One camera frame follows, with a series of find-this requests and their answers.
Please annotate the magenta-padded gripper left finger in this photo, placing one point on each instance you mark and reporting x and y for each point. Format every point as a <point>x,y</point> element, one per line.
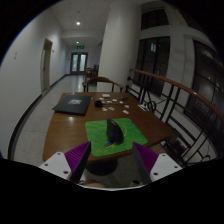
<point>56,163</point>

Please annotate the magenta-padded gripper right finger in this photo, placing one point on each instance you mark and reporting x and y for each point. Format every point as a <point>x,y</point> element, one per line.
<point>163,165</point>

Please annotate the black computer mouse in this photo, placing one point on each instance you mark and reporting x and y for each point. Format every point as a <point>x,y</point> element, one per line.
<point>114,131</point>

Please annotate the green grass-print mouse pad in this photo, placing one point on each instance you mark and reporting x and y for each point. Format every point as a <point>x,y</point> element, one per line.
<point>98,136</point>

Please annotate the black closed laptop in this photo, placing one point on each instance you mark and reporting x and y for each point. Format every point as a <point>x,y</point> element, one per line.
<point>72,105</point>

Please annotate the small white card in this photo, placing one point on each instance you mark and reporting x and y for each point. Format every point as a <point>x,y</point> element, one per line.
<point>125,112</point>

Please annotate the small beige card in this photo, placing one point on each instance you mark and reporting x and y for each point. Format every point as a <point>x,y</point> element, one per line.
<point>110,108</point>
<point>104,109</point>

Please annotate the small black box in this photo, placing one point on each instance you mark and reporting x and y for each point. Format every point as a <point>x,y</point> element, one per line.
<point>98,103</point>

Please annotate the black railing with wooden handrail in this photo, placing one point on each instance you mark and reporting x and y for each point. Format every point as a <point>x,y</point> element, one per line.
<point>180,87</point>

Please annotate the small white flat box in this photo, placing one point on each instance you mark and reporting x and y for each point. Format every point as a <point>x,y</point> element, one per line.
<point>106,95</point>

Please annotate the wooden armchair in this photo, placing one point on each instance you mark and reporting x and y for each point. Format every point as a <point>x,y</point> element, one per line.
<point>101,79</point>

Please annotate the white side door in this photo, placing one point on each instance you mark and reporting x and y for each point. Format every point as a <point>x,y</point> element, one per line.
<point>46,66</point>

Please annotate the glass double door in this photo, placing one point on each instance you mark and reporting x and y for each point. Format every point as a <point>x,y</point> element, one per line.
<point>79,63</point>

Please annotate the green exit sign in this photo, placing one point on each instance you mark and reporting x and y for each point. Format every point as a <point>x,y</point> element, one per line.
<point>80,47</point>

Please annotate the round ceiling light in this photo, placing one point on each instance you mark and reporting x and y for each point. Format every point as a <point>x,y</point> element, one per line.
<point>78,42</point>
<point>78,23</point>

